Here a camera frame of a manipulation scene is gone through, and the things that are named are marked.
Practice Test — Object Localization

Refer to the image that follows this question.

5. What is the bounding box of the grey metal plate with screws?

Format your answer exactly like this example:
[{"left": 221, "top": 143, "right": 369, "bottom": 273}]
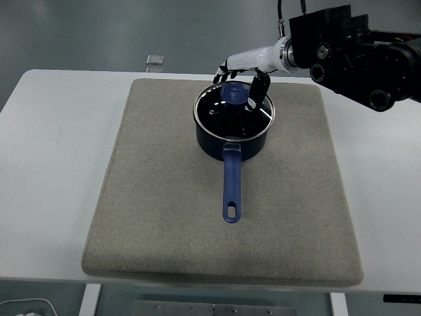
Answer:
[{"left": 132, "top": 299, "right": 299, "bottom": 316}]

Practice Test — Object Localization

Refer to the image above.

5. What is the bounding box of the white table leg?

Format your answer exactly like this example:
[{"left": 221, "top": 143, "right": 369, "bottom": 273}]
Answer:
[
  {"left": 330, "top": 292, "right": 349, "bottom": 316},
  {"left": 78, "top": 283, "right": 102, "bottom": 316}
]

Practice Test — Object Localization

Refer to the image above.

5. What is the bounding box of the glass pot lid blue knob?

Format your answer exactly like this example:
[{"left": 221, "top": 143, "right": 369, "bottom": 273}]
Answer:
[{"left": 193, "top": 82, "right": 276, "bottom": 140}]

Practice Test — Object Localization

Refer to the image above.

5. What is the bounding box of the black flat bar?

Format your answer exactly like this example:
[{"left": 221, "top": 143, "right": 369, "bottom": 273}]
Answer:
[{"left": 383, "top": 294, "right": 421, "bottom": 304}]

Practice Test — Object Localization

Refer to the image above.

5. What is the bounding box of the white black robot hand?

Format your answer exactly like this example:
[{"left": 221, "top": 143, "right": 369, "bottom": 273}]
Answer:
[{"left": 212, "top": 36, "right": 287, "bottom": 112}]

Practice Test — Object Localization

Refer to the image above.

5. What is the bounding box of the beige fabric mat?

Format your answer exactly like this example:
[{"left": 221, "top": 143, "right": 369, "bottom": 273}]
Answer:
[{"left": 81, "top": 78, "right": 364, "bottom": 286}]

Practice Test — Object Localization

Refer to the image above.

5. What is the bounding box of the dark blue pot with handle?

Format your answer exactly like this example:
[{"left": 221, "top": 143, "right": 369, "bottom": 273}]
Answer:
[{"left": 193, "top": 110, "right": 269, "bottom": 224}]

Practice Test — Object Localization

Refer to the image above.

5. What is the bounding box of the white tray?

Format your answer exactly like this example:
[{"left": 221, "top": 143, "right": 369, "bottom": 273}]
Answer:
[{"left": 0, "top": 298, "right": 56, "bottom": 316}]

